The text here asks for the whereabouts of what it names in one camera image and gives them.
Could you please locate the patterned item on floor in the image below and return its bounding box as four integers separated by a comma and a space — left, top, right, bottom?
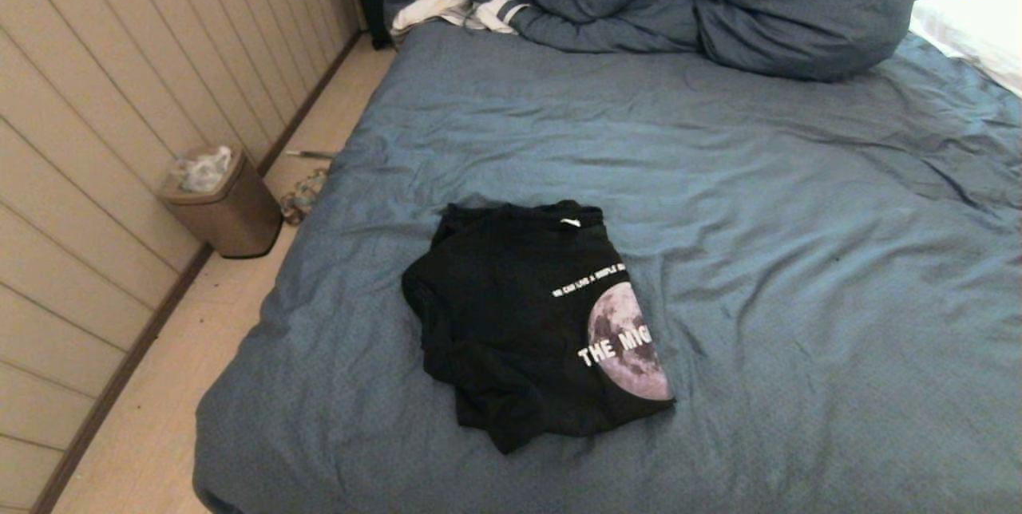
279, 168, 330, 226

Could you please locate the clear plastic bin liner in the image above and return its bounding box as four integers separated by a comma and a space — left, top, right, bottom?
172, 145, 234, 194

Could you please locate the black moon print T-shirt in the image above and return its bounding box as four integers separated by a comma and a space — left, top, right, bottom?
401, 199, 676, 455

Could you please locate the blue bed sheet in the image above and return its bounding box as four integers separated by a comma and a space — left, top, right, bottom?
192, 19, 1022, 514

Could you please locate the white pillow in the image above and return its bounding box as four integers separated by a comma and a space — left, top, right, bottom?
910, 0, 1022, 98

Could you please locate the white garment with blue stripes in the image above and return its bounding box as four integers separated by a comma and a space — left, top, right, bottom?
390, 0, 529, 36

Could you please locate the brown trash bin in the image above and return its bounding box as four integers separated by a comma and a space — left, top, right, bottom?
157, 145, 283, 259

